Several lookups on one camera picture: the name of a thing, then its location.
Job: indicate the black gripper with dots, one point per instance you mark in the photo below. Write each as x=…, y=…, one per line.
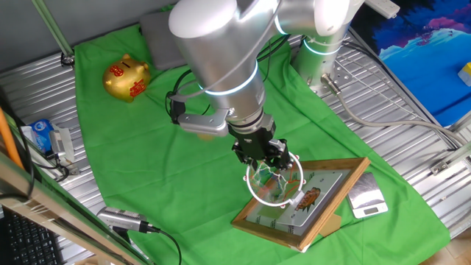
x=254, y=141

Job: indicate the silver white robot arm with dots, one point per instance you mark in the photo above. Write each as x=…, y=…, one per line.
x=221, y=55

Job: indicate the white mini basketball hoop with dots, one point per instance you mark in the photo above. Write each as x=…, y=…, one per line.
x=327, y=180

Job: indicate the silver kitchen scale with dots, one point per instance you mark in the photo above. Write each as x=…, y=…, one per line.
x=364, y=195

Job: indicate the green cloth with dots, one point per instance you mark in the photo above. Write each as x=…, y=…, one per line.
x=147, y=165

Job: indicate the grey fabric cushion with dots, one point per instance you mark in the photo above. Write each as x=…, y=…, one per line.
x=158, y=40

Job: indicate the gold piggy bank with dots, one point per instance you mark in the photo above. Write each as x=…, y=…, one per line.
x=123, y=79

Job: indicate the blue painted poster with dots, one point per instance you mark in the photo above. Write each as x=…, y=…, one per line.
x=423, y=55

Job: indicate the white power strip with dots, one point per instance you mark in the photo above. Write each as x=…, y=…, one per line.
x=382, y=7

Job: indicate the black pole clamp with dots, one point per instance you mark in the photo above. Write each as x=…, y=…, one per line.
x=68, y=59

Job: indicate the blue tissue pack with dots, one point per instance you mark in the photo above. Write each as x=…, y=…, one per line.
x=42, y=134

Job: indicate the wooden beam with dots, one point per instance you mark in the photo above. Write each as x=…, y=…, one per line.
x=44, y=210

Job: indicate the green metal pole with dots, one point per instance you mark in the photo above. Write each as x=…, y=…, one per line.
x=51, y=25

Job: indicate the black keyboard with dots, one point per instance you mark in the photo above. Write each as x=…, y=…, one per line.
x=25, y=243

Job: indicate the orange pole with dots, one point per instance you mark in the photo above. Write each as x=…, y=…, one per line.
x=8, y=136

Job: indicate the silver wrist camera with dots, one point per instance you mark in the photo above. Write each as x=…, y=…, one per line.
x=204, y=124

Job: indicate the wooden picture frame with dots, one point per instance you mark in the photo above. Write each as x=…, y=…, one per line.
x=331, y=206

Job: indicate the silver ribbed camera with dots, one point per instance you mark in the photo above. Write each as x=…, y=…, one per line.
x=121, y=219

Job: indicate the aluminium profile rail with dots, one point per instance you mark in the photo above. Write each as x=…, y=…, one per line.
x=449, y=160
x=461, y=123

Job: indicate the aluminium camera bracket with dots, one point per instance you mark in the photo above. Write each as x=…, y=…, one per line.
x=71, y=167

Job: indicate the silver side camera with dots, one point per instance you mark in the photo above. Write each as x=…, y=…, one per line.
x=60, y=141

